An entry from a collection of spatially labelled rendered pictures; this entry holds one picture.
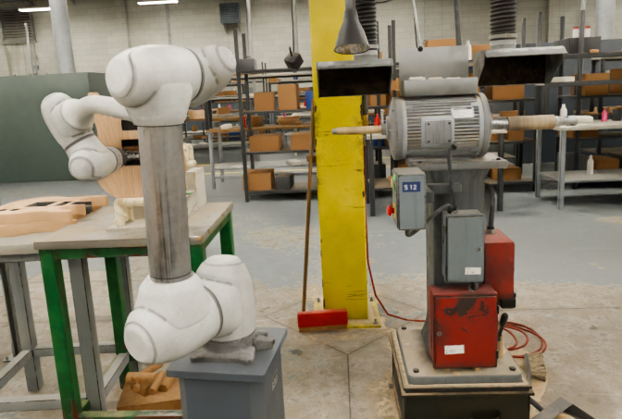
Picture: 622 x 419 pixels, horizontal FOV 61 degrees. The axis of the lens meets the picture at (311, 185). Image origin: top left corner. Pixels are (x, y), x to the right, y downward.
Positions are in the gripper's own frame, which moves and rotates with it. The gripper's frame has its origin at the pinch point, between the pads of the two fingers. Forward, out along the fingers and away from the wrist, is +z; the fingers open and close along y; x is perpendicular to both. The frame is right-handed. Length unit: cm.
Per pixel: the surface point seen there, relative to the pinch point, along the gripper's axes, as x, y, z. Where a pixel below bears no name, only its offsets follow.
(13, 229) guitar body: -29, -55, 5
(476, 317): -70, 126, 4
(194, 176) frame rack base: -13.8, 13.7, 27.0
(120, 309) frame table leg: -77, -31, 37
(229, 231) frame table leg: -41, 24, 37
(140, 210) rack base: -24.5, -5.1, 11.0
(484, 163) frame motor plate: -11, 131, 13
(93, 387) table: -95, -28, -1
